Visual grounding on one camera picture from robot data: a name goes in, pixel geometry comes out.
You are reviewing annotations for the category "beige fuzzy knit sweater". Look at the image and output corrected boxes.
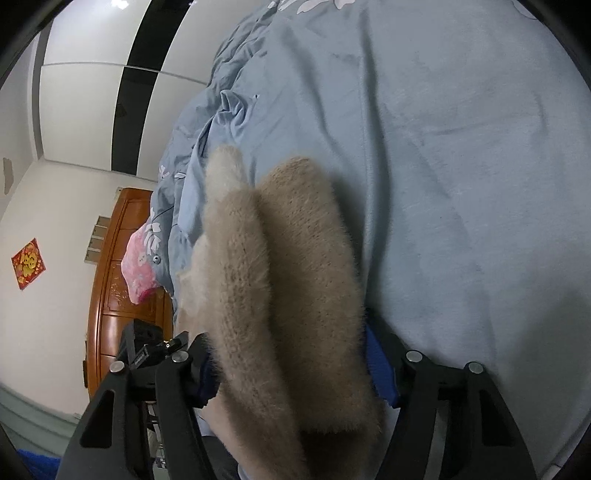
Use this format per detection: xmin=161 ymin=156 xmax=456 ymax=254
xmin=178 ymin=146 xmax=383 ymax=479

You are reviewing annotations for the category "orange wooden headboard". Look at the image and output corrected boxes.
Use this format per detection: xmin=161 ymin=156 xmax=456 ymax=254
xmin=85 ymin=188 xmax=173 ymax=396

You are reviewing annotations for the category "pink floral pillow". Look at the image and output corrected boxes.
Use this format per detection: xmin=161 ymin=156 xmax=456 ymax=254
xmin=121 ymin=221 xmax=161 ymax=305

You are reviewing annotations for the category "white black-striped wardrobe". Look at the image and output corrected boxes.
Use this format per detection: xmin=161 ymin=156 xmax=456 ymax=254
xmin=39 ymin=0 xmax=260 ymax=181

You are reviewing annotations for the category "light blue floral duvet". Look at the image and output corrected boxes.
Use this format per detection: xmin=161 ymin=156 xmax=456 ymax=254
xmin=152 ymin=1 xmax=590 ymax=479

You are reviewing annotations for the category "red paper wall decoration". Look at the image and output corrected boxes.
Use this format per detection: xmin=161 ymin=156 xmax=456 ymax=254
xmin=11 ymin=238 xmax=46 ymax=290

